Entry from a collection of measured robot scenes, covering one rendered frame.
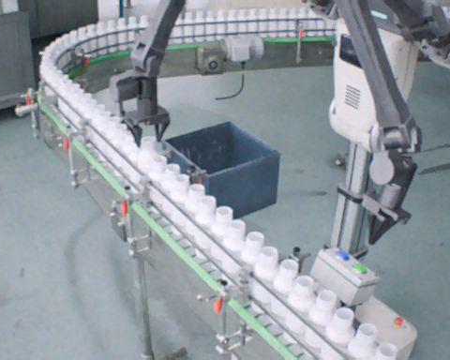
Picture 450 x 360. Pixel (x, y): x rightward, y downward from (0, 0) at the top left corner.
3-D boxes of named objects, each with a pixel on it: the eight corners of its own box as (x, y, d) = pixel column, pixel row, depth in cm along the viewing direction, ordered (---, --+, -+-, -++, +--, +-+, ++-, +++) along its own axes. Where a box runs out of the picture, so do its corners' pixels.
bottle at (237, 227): (218, 284, 136) (220, 230, 127) (225, 269, 141) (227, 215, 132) (243, 289, 135) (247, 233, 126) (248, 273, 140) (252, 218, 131)
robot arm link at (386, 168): (421, 126, 113) (386, 129, 119) (397, 122, 105) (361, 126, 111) (425, 182, 113) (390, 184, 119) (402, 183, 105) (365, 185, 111)
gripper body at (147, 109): (125, 118, 153) (124, 94, 149) (157, 110, 158) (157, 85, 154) (136, 127, 148) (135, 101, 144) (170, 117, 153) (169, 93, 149)
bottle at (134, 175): (142, 198, 168) (137, 147, 159) (127, 191, 171) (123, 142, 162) (155, 189, 172) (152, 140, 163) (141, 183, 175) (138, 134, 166)
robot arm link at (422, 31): (443, 15, 132) (425, 19, 136) (427, -2, 125) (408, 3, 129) (445, 47, 130) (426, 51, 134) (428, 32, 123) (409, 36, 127)
